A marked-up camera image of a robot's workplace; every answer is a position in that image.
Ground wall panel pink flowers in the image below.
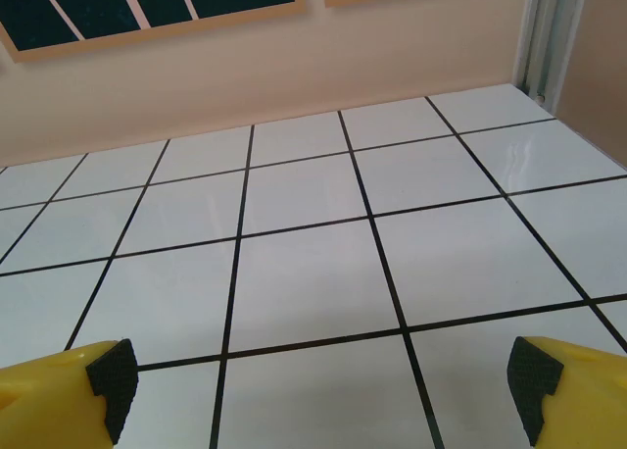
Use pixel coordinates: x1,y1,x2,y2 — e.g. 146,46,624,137
0,0,309,64

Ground aluminium corner post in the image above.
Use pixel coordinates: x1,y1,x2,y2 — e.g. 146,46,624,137
513,0,592,115

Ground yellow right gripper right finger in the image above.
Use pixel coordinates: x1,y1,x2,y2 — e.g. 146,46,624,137
506,335,627,449

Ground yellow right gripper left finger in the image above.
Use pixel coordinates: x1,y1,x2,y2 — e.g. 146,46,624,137
0,338,141,449

